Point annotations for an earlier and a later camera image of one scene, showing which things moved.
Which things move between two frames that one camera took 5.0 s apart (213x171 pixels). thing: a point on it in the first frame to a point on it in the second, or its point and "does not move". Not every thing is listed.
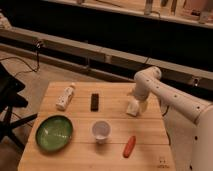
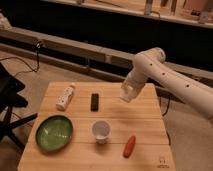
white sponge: (133, 107) to (123, 94)
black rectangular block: (94, 102) does not move
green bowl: (53, 133) does not move
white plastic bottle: (63, 100) does not move
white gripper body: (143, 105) to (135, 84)
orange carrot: (129, 146) does not move
